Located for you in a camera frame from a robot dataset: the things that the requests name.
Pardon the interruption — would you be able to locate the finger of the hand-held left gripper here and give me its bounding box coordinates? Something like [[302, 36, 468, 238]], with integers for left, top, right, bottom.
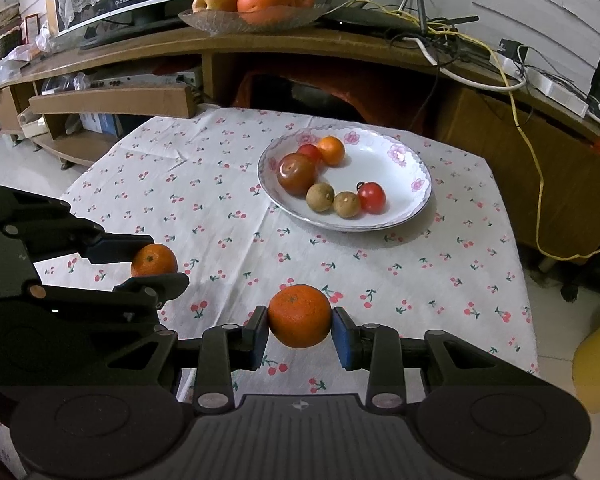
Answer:
[[0, 180, 154, 266], [27, 272, 190, 323]]

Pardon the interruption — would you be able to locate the small red tomato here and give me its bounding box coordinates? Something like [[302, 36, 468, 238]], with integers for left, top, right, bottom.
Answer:
[[356, 181, 387, 215], [297, 143, 325, 166]]

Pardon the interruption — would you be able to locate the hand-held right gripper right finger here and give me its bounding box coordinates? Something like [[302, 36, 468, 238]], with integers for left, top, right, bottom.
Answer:
[[332, 307, 557, 411]]

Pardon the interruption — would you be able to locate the white floral plate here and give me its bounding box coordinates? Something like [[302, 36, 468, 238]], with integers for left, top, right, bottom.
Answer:
[[257, 124, 434, 234]]

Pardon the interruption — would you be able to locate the yellow cable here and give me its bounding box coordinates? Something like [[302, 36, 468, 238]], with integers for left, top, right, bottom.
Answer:
[[330, 0, 600, 262]]

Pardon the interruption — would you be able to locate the white power strip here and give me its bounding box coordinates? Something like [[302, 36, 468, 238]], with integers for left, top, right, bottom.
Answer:
[[494, 52, 592, 117]]

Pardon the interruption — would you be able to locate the brown kiwi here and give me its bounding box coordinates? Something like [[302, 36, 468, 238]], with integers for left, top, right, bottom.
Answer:
[[333, 191, 362, 220], [306, 183, 337, 215]]

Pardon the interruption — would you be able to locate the silver set-top box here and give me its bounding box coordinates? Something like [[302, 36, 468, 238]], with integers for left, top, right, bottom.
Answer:
[[42, 67, 204, 99]]

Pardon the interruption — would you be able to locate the black television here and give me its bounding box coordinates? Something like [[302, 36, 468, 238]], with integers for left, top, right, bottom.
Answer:
[[45, 0, 292, 52]]

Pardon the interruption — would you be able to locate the cherry print tablecloth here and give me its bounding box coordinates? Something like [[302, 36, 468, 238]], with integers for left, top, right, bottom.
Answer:
[[32, 106, 542, 407]]

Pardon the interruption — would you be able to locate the small orange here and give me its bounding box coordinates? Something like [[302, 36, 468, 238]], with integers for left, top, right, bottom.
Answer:
[[268, 284, 334, 349], [317, 136, 347, 168], [131, 243, 179, 278]]

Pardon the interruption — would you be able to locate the blue and white box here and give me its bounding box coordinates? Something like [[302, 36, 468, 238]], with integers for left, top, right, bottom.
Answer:
[[77, 112, 127, 137]]

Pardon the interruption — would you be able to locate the white cable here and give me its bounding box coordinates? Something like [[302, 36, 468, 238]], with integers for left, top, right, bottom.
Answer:
[[399, 34, 532, 94]]

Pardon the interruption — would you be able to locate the dark red apple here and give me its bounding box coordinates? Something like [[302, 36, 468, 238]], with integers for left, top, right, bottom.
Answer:
[[276, 152, 318, 197]]

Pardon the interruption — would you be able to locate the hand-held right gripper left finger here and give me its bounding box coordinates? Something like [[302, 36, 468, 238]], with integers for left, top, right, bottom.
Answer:
[[105, 305, 270, 411]]

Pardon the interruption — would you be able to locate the wooden television stand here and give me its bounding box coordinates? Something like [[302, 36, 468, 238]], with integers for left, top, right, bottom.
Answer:
[[0, 24, 600, 267]]

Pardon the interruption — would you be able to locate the black power adapter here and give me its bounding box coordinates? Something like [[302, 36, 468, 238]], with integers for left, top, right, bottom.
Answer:
[[497, 38, 532, 64]]

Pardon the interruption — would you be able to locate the glass fruit bowl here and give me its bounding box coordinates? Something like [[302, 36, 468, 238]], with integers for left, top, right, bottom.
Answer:
[[177, 2, 332, 37]]

